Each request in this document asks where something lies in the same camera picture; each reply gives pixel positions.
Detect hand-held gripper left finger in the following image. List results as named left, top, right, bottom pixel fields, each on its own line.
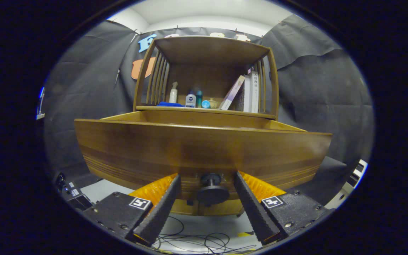
left=84, top=173, right=181, bottom=247

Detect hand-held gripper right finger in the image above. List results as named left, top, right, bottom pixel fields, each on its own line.
left=233, top=171, right=328, bottom=245

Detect black drawer knob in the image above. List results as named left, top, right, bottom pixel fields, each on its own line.
left=196, top=173, right=230, bottom=206

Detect wooden drawer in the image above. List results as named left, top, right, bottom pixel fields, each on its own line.
left=74, top=110, right=333, bottom=216

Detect wooden countertop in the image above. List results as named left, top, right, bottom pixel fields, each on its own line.
left=136, top=105, right=276, bottom=120

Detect wooden cabinet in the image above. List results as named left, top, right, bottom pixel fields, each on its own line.
left=132, top=35, right=280, bottom=217

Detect black floor device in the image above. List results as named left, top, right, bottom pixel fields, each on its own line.
left=56, top=172, right=95, bottom=211

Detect purple white book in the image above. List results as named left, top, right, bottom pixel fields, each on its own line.
left=219, top=75, right=246, bottom=111

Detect computer monitor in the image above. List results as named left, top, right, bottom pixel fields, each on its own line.
left=36, top=87, right=46, bottom=120

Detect black floor cables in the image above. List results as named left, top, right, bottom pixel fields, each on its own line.
left=154, top=216, right=257, bottom=255

